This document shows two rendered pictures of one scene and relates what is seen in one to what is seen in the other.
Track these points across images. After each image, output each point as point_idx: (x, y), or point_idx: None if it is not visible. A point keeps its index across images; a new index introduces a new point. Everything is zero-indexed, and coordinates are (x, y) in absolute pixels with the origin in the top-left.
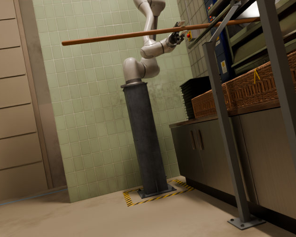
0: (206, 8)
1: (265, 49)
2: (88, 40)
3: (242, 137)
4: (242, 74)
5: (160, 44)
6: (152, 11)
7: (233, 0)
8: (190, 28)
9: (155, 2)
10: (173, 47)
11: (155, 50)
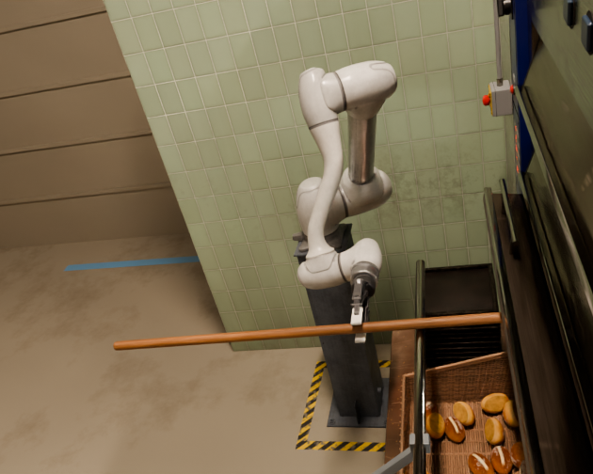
0: (513, 112)
1: None
2: (157, 347)
3: None
4: None
5: (339, 273)
6: (354, 114)
7: (410, 446)
8: (376, 331)
9: (358, 102)
10: None
11: (327, 284)
